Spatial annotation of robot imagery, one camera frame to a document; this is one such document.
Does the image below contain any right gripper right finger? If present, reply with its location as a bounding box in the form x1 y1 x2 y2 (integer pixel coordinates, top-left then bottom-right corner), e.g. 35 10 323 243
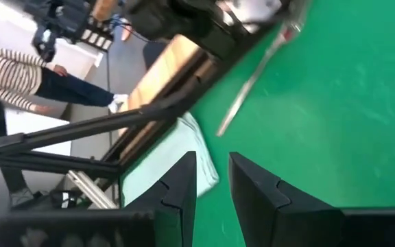
228 152 344 247

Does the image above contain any silver aluminium extrusion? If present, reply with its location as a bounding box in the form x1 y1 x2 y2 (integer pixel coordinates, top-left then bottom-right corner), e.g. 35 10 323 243
65 169 119 210

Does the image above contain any black metal rig frame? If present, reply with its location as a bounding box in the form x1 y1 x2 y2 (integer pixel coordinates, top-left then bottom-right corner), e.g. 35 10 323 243
0 20 287 211

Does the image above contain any black equipment bundle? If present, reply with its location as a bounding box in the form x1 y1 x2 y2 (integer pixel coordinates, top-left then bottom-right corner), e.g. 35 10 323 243
24 0 93 63

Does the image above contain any green table mat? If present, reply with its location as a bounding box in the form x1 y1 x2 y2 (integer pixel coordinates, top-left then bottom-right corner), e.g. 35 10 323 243
118 0 395 247

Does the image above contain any pale folded napkin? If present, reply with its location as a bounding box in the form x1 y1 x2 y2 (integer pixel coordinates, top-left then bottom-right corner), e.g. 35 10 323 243
119 111 220 207

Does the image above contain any silver metal rod tool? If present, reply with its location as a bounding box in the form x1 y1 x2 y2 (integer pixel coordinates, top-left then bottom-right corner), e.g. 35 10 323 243
216 20 304 137

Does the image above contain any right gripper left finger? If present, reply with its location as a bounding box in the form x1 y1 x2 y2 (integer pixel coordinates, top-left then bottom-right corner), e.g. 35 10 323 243
125 150 198 247

